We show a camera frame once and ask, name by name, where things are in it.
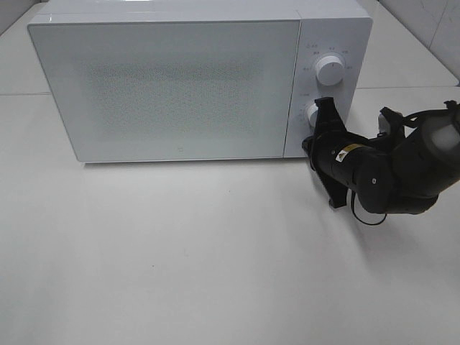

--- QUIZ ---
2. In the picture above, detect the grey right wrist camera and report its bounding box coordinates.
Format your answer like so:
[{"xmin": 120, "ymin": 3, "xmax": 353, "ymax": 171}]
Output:
[{"xmin": 378, "ymin": 107, "xmax": 403, "ymax": 136}]

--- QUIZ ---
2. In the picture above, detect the white microwave door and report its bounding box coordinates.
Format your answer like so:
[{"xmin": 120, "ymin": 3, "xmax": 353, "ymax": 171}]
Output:
[{"xmin": 29, "ymin": 21, "xmax": 300, "ymax": 163}]

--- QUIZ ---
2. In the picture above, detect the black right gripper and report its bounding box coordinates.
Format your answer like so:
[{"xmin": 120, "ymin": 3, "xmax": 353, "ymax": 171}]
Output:
[{"xmin": 302, "ymin": 96, "xmax": 359, "ymax": 208}]

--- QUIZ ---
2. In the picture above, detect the white microwave oven body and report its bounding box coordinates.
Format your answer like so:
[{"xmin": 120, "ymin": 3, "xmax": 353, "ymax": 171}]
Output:
[{"xmin": 27, "ymin": 1, "xmax": 373, "ymax": 160}]

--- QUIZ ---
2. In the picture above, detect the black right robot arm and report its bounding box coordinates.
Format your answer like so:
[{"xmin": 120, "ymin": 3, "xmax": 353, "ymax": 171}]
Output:
[{"xmin": 302, "ymin": 97, "xmax": 459, "ymax": 214}]

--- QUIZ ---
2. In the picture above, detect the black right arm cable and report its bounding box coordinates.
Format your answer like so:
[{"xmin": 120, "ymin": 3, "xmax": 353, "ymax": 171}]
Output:
[{"xmin": 348, "ymin": 192, "xmax": 389, "ymax": 227}]

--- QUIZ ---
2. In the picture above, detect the white control knob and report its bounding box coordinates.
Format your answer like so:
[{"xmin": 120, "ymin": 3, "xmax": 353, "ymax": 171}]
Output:
[
  {"xmin": 304, "ymin": 102, "xmax": 318, "ymax": 128},
  {"xmin": 314, "ymin": 52, "xmax": 346, "ymax": 86}
]

